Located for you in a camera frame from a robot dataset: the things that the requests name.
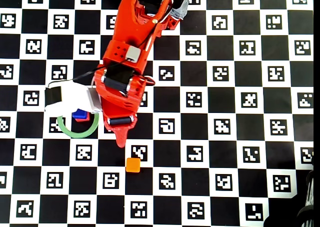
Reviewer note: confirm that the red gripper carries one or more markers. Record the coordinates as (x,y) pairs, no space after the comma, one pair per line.
(120,120)

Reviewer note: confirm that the red cube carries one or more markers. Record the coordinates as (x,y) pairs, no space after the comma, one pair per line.
(82,120)

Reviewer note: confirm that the blue cube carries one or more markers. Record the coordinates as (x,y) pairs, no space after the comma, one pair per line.
(80,114)

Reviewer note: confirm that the orange cube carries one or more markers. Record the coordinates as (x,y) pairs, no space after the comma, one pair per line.
(133,165)

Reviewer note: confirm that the black white marker checkerboard mat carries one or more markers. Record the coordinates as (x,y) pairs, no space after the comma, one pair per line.
(200,137)

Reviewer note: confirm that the black flexible tripod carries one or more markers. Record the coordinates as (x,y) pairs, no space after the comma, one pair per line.
(308,199)

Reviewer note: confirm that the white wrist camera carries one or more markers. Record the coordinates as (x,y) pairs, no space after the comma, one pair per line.
(72,97)

